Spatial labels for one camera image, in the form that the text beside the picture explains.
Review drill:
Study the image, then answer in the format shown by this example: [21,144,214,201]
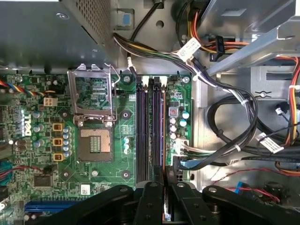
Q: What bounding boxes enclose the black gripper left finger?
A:
[35,165,164,225]

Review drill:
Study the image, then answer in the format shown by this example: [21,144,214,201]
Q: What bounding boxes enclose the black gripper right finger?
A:
[165,165,300,225]

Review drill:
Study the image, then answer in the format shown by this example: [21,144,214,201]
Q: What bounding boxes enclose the RAM slot white clips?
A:
[158,76,168,166]
[142,76,150,183]

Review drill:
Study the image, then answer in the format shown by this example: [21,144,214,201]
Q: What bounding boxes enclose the RAM slot black clips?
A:
[152,76,159,167]
[136,76,143,183]

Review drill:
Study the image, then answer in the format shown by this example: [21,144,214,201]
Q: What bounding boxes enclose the black open PC case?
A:
[0,0,300,225]

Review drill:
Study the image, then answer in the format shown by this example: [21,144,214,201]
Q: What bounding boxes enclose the CPU socket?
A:
[77,126,113,163]

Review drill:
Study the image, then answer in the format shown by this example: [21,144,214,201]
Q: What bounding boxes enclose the blue expansion slot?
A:
[24,198,82,213]

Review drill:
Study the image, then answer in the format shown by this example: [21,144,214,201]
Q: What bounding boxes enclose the green motherboard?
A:
[0,71,195,225]

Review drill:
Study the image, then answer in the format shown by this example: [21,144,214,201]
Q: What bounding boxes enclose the blue board connector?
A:
[0,161,13,180]

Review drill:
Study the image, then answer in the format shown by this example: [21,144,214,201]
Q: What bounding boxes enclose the grey metal drive cage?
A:
[196,0,300,77]

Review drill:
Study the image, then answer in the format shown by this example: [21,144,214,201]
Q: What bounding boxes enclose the grey power supply unit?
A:
[0,0,120,71]

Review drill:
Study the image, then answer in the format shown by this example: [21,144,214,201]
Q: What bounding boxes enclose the blue flat data cable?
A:
[172,156,204,170]

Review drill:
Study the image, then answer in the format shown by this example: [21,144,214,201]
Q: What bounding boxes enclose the thick black cable loop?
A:
[207,102,300,171]

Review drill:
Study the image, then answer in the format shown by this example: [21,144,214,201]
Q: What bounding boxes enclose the wire locking lever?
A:
[109,63,121,122]

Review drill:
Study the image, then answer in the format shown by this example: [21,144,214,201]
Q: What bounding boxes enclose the metal socket cover frame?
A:
[67,63,118,127]

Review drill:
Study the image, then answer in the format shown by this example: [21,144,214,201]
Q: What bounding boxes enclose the orange red yellow wires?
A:
[274,56,300,175]
[185,9,250,53]

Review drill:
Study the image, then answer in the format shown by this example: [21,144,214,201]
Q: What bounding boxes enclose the power supply wire bundle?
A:
[113,32,260,157]

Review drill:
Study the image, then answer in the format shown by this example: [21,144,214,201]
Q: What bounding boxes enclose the multicoloured fan wires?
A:
[0,78,57,98]

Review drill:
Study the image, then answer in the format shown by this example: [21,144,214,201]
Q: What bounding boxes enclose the black round cable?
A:
[130,0,165,44]

